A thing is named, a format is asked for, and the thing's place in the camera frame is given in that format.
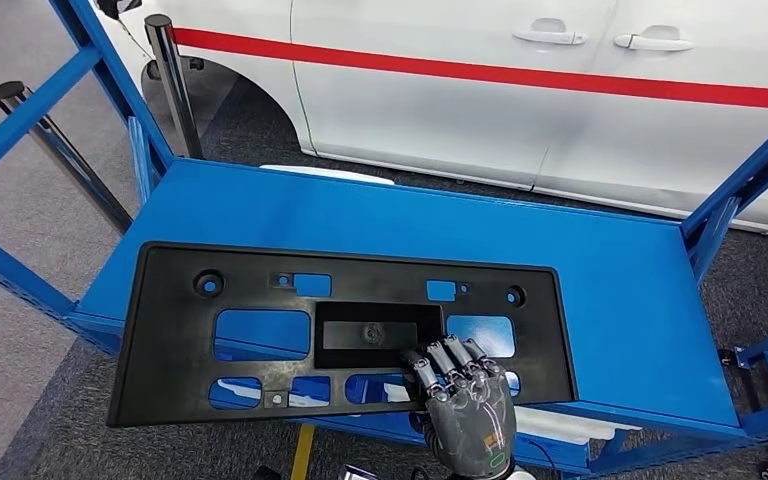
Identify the white flat panel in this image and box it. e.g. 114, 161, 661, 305
259, 164, 397, 187

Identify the chrome stanchion post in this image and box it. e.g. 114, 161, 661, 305
0, 80, 135, 234
144, 13, 205, 160

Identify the blue metal shelf rack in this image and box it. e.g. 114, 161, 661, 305
0, 0, 768, 480

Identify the yellow floor tape outline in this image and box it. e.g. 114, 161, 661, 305
289, 423, 317, 480

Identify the black plastic plate bracket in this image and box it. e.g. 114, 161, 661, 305
106, 241, 579, 429

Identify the white plastic bin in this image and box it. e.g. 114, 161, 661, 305
515, 405, 642, 446

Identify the white car red stripe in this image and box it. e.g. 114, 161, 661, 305
92, 0, 768, 236

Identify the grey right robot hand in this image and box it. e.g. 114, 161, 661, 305
400, 334, 519, 480

